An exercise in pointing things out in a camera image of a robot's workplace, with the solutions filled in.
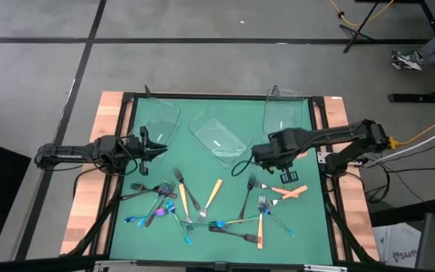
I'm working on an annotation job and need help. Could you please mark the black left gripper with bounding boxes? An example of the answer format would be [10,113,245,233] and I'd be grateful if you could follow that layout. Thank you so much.
[121,126,168,176]

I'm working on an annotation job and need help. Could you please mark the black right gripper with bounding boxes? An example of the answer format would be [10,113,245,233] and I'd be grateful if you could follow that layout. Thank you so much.
[252,142,300,185]

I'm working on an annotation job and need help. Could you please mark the black metal fork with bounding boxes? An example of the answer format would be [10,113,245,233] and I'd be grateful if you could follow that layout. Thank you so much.
[129,182,179,199]
[119,183,168,201]
[237,173,258,224]
[143,181,177,228]
[171,167,202,212]
[208,225,262,244]

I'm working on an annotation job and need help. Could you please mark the clear glass baking dish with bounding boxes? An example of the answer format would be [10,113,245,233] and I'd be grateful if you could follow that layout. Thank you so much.
[125,97,183,162]
[262,85,305,134]
[187,105,258,168]

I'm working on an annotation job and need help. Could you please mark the green table mat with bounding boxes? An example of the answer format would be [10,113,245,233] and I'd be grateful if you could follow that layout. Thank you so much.
[108,97,335,265]

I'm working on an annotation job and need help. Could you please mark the white cardboard box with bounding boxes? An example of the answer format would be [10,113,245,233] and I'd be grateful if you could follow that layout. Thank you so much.
[372,222,422,270]

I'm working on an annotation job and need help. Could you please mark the black tripod stand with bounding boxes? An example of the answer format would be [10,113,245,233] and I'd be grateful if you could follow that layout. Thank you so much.
[338,0,383,54]

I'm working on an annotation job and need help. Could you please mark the person's shoe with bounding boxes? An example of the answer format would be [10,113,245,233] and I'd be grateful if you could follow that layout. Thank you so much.
[390,48,424,72]

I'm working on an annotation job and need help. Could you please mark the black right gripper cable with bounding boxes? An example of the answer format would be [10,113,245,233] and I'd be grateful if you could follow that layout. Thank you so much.
[231,156,256,178]

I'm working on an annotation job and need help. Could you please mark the black metal rig frame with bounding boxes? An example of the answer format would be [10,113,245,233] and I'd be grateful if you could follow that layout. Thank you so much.
[59,89,381,272]

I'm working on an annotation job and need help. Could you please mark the orange power cable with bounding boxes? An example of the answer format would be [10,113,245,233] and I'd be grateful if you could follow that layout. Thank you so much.
[389,110,435,149]

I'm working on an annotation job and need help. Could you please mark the black floor cable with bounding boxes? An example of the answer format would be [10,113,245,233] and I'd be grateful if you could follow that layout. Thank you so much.
[362,140,435,205]

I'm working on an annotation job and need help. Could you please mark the black desk frame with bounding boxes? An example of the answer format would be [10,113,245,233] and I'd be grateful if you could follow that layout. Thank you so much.
[355,0,435,104]

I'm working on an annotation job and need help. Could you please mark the white cable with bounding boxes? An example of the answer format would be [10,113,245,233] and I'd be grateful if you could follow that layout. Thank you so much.
[366,121,435,166]

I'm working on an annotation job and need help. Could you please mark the yellow floor cable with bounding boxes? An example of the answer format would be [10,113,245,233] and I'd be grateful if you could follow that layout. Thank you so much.
[328,0,396,27]

